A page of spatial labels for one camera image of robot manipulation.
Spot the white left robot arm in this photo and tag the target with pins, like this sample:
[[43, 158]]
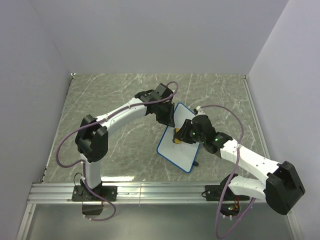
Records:
[[92, 138]]

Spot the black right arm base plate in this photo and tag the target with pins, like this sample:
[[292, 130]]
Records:
[[214, 192]]

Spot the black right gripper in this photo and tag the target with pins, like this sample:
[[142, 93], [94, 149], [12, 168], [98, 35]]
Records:
[[187, 127]]

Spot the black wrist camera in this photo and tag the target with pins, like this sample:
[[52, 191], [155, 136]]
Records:
[[203, 127], [162, 92]]

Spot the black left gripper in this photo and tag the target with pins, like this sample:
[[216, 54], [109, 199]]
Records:
[[169, 121]]

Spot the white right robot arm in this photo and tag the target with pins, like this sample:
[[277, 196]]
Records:
[[277, 183]]

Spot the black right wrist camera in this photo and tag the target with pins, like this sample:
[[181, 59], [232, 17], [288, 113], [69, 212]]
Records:
[[203, 127]]

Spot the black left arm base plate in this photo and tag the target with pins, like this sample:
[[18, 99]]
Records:
[[82, 194]]

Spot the yellow whiteboard eraser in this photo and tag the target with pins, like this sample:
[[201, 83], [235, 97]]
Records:
[[176, 139]]

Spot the aluminium front rail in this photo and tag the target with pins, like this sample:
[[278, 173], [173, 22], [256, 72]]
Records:
[[148, 211]]

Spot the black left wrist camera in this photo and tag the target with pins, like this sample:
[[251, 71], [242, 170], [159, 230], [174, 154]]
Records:
[[162, 92]]

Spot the blue-framed whiteboard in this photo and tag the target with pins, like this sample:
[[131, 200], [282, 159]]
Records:
[[182, 155]]

